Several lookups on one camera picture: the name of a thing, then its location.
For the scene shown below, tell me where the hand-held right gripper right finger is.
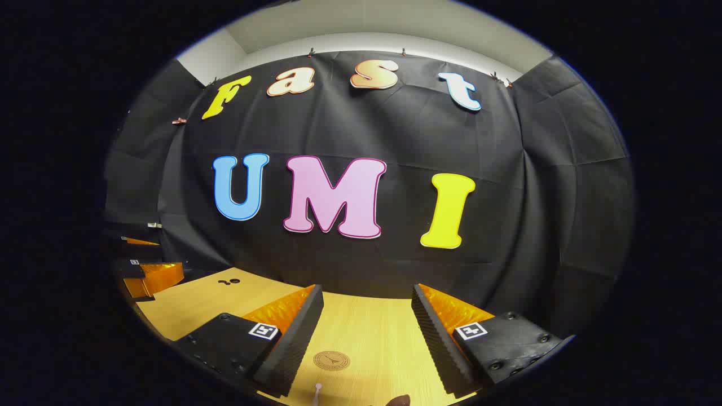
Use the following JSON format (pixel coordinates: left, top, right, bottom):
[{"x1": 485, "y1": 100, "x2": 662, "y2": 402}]
[{"x1": 411, "y1": 283, "x2": 576, "y2": 398}]

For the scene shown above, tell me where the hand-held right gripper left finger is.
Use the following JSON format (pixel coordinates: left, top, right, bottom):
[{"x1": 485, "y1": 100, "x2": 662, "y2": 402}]
[{"x1": 169, "y1": 284, "x2": 325, "y2": 398}]

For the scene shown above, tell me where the round brown coaster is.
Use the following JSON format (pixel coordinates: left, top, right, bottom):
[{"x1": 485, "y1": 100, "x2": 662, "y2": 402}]
[{"x1": 313, "y1": 350, "x2": 351, "y2": 372}]

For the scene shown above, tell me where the wooden desktop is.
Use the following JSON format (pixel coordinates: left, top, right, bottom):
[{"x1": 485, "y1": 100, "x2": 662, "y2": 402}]
[{"x1": 133, "y1": 268, "x2": 480, "y2": 406}]

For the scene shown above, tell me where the black backdrop cloth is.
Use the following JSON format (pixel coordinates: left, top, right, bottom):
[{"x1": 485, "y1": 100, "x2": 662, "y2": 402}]
[{"x1": 103, "y1": 50, "x2": 637, "y2": 339}]

